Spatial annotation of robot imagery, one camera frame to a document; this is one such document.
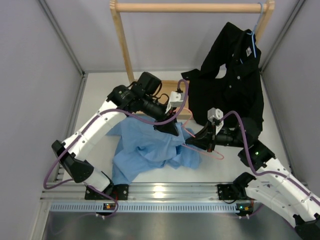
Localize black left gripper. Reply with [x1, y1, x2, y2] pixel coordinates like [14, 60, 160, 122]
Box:
[140, 94, 180, 136]

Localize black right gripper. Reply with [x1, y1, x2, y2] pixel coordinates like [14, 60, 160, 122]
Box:
[185, 121, 247, 153]

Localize pink wire hanger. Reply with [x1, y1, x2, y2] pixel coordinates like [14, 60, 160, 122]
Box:
[181, 107, 225, 160]

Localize light blue shirt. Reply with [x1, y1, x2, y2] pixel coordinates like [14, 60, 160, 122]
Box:
[107, 117, 202, 185]

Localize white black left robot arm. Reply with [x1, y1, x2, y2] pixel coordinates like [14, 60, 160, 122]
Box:
[51, 72, 185, 200]

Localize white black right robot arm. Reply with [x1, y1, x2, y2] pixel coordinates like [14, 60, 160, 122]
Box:
[186, 118, 320, 240]

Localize black shirt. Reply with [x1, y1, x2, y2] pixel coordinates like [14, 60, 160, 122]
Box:
[181, 22, 264, 131]

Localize wooden clothes rack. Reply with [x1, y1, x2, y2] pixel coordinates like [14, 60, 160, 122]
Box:
[109, 0, 276, 120]

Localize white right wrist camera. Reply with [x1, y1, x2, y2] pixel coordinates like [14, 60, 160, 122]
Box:
[207, 107, 224, 135]

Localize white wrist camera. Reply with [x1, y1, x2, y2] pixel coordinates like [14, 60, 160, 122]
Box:
[165, 91, 187, 114]
[207, 107, 224, 135]

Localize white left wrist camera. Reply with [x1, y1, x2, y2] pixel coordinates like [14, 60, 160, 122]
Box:
[165, 91, 187, 114]

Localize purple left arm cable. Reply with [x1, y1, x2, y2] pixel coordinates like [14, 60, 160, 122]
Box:
[43, 79, 190, 218]

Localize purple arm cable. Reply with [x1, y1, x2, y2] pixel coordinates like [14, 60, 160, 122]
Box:
[43, 79, 190, 218]
[217, 110, 320, 226]

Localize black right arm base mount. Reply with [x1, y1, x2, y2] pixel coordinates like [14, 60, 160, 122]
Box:
[217, 184, 250, 203]

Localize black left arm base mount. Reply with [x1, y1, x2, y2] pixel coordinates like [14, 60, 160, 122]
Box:
[84, 184, 129, 201]

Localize blue wire hanger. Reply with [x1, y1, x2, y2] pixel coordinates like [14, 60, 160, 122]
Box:
[239, 2, 264, 64]

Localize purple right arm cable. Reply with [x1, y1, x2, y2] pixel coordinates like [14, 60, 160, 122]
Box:
[217, 110, 320, 226]

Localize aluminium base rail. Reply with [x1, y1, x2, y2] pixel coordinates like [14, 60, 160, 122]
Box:
[40, 182, 219, 202]

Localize slotted grey cable duct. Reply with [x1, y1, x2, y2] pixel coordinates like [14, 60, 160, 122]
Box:
[50, 202, 244, 214]

